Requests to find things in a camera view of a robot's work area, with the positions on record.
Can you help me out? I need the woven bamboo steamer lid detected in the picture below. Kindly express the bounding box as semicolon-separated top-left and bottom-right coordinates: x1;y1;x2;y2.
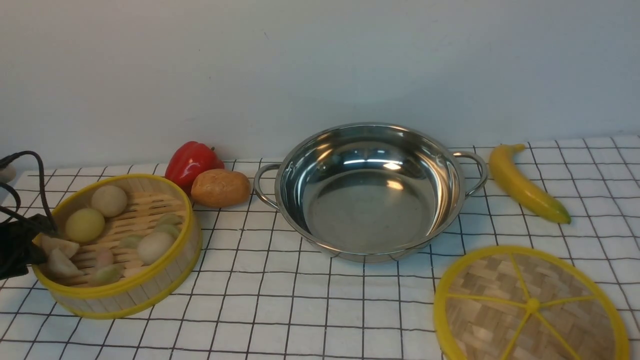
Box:
433;245;632;360

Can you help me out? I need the yellow-green round bun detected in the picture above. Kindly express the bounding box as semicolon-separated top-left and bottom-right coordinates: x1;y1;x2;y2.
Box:
65;208;106;244

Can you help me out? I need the brown potato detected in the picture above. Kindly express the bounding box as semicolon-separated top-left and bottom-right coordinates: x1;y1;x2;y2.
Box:
190;169;252;208

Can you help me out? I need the black left camera cable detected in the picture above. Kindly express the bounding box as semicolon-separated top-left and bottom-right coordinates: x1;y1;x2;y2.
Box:
0;150;59;233

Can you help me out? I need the white checkered tablecloth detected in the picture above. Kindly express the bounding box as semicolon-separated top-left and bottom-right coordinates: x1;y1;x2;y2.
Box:
0;135;639;360

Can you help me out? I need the green dumpling middle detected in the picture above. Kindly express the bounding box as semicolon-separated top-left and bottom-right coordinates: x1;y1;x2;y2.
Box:
118;234;144;249

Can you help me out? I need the white dumpling upper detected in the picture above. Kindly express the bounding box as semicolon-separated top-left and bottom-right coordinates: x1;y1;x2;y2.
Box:
40;235;80;259

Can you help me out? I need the green dumpling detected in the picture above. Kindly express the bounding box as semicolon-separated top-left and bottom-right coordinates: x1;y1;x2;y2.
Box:
153;213;183;240
87;263;125;287
118;234;144;249

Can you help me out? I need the white round bun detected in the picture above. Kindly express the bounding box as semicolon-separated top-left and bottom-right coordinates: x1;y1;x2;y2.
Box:
90;185;128;218

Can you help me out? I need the white dumpling lower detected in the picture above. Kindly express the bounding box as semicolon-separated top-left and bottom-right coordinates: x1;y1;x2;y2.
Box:
46;248;85;279

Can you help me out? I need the pink small dumpling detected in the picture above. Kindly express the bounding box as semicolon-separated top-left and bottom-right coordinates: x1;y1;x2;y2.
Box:
94;248;114;269

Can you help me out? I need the stainless steel pot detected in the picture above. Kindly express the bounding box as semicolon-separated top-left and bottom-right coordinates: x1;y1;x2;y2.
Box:
253;122;489;264

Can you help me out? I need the white dumpling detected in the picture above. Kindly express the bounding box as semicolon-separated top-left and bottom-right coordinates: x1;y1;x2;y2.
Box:
46;248;85;279
40;235;80;259

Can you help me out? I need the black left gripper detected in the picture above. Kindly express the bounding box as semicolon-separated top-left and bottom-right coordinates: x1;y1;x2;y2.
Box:
0;219;57;280

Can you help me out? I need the yellow banana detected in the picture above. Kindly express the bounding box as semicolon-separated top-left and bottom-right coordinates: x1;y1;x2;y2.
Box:
487;143;572;224

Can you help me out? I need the green dumpling front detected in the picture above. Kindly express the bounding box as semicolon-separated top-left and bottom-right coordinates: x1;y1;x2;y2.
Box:
87;263;125;287

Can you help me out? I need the white bun front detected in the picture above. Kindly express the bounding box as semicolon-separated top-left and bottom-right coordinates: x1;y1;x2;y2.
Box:
136;231;175;265

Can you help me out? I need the red bell pepper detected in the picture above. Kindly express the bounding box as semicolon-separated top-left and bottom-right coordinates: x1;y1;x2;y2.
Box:
164;141;226;195

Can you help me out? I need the green dumpling right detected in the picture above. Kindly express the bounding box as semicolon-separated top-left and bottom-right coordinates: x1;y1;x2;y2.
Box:
153;213;183;240

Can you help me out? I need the bamboo steamer basket yellow rim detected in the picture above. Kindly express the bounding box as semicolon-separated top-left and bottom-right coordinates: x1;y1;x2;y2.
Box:
32;173;202;319

